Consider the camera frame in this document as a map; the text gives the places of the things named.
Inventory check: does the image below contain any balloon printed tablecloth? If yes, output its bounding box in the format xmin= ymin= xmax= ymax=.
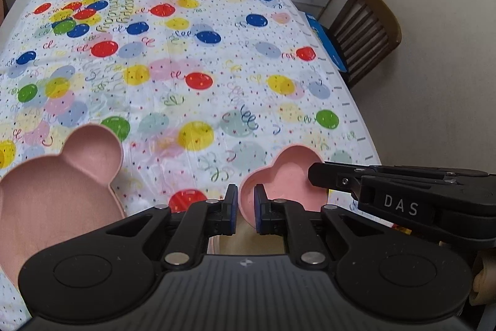
xmin=0 ymin=0 xmax=382 ymax=320

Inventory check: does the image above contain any brown wooden chair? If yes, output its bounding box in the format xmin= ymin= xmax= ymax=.
xmin=329 ymin=0 xmax=401 ymax=89

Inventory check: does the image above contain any pink bear-shaped plate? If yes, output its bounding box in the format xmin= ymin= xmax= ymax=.
xmin=0 ymin=124 xmax=126 ymax=289

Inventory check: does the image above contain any person's right hand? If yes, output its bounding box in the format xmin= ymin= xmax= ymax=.
xmin=469 ymin=249 xmax=496 ymax=306

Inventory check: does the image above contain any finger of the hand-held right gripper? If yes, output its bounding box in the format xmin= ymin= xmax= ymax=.
xmin=308 ymin=161 xmax=364 ymax=200
xmin=323 ymin=161 xmax=491 ymax=181

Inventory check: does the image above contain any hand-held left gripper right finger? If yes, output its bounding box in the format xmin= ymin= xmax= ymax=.
xmin=254 ymin=184 xmax=388 ymax=270

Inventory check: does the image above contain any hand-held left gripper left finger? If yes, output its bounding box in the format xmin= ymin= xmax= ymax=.
xmin=103 ymin=184 xmax=239 ymax=270

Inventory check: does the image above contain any pink heart-shaped dish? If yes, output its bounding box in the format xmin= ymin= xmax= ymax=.
xmin=238 ymin=145 xmax=330 ymax=231

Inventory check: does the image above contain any blue flat box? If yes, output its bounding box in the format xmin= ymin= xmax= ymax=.
xmin=304 ymin=13 xmax=347 ymax=72

